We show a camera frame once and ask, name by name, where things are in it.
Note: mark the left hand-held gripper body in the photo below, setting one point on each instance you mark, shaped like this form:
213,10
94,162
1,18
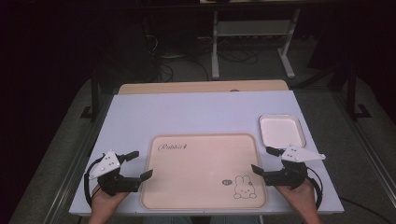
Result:
104,165

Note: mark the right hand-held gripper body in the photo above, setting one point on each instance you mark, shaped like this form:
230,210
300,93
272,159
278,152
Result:
292,174

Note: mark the person's right hand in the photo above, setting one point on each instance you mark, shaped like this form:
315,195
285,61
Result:
300,197

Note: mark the person's left hand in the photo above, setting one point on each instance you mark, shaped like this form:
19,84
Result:
104,202

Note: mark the small white rectangular dish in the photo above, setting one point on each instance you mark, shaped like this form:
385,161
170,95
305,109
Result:
281,130

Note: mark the pink tray with rabbit print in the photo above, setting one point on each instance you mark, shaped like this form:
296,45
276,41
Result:
199,174

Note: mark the light wooden table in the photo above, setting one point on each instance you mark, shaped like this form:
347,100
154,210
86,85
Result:
202,86

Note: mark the black metal stand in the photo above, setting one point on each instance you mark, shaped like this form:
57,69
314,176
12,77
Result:
352,93

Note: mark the white metal desk frame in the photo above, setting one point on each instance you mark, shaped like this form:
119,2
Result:
253,28

